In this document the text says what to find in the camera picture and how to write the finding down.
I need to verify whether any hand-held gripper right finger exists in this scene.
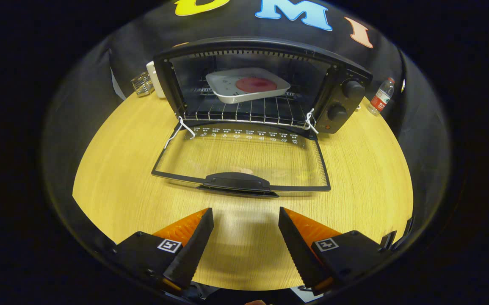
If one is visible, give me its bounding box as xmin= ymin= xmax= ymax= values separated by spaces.
xmin=278 ymin=207 xmax=393 ymax=293

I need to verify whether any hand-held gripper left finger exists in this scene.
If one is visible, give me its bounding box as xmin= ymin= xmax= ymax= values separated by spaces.
xmin=111 ymin=208 xmax=214 ymax=293

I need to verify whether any white square plate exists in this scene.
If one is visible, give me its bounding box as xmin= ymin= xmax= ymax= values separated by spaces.
xmin=205 ymin=67 xmax=291 ymax=105

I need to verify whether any round pink ham slice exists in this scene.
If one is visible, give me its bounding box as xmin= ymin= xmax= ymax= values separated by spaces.
xmin=235 ymin=77 xmax=278 ymax=94

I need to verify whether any black toaster oven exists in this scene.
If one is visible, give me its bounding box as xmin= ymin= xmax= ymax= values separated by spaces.
xmin=151 ymin=37 xmax=373 ymax=198

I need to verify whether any white pop-up toaster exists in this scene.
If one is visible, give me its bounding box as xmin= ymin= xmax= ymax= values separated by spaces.
xmin=146 ymin=61 xmax=166 ymax=99

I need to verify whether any clear water bottle red label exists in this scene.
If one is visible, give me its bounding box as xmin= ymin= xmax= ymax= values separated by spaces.
xmin=367 ymin=78 xmax=395 ymax=116

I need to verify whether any small wire basket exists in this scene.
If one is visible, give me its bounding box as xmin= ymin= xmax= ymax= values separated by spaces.
xmin=131 ymin=72 xmax=155 ymax=98

